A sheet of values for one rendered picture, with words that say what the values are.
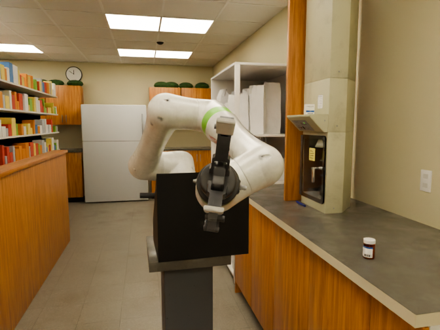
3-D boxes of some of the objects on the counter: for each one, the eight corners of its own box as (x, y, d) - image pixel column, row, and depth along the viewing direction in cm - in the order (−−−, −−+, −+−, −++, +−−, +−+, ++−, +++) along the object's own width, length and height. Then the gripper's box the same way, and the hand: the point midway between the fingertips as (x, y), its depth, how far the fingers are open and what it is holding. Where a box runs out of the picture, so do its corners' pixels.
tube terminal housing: (334, 200, 239) (339, 84, 230) (363, 211, 208) (370, 78, 199) (300, 201, 234) (304, 84, 225) (325, 213, 203) (330, 77, 194)
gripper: (243, 128, 76) (255, 89, 55) (228, 245, 71) (234, 252, 50) (209, 123, 76) (207, 82, 55) (191, 240, 71) (182, 244, 50)
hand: (220, 165), depth 54 cm, fingers open, 13 cm apart
